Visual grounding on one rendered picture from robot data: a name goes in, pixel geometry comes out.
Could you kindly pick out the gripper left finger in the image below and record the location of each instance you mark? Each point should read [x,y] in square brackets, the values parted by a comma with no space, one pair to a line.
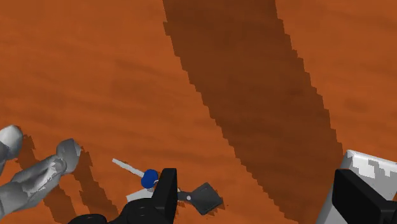
[166,192]

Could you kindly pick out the blue-headed grey pin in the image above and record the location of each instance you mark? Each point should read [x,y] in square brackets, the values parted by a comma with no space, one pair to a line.
[149,179]

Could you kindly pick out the white flat piece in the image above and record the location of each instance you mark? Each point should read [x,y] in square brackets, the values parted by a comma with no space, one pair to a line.
[139,194]

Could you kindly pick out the dark grey spatula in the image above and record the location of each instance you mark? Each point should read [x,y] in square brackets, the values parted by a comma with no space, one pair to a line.
[203,198]

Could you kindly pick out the white box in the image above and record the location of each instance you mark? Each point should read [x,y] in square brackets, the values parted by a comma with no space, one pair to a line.
[366,164]

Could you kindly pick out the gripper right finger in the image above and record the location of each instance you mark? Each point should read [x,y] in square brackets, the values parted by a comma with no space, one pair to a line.
[356,201]

